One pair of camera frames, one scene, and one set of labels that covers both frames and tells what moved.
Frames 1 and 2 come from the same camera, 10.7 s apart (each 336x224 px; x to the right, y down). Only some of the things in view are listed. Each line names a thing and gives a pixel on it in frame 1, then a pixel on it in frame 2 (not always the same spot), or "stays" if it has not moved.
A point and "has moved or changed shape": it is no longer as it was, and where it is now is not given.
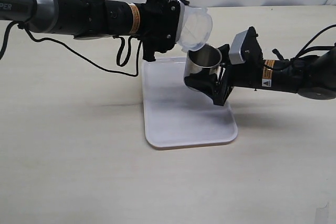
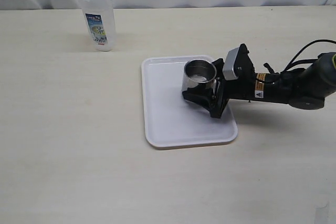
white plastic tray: x=176 y=115 stays
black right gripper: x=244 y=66 -> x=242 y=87
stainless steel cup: x=208 y=59 has moved or changed shape
